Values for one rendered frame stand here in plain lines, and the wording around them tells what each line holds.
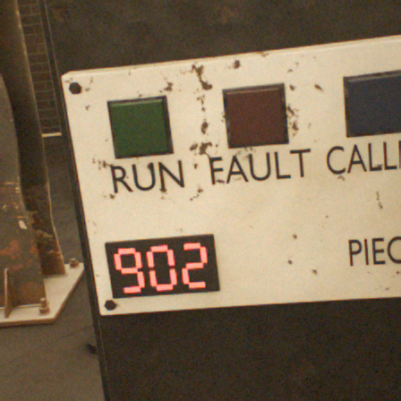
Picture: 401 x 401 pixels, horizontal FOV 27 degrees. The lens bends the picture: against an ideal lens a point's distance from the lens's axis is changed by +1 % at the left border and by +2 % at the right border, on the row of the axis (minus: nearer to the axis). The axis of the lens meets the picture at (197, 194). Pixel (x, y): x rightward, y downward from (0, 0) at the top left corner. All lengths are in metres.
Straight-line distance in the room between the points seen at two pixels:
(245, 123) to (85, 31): 0.13
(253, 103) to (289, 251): 0.11
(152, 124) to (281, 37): 0.11
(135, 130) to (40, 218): 3.02
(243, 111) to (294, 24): 0.07
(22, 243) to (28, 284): 0.18
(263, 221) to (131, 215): 0.10
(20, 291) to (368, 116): 2.91
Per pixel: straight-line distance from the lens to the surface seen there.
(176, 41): 0.57
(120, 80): 0.56
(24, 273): 3.35
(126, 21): 0.58
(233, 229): 0.58
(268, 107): 0.55
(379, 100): 0.55
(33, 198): 3.56
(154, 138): 0.56
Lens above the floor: 1.31
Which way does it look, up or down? 16 degrees down
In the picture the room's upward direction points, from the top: 7 degrees counter-clockwise
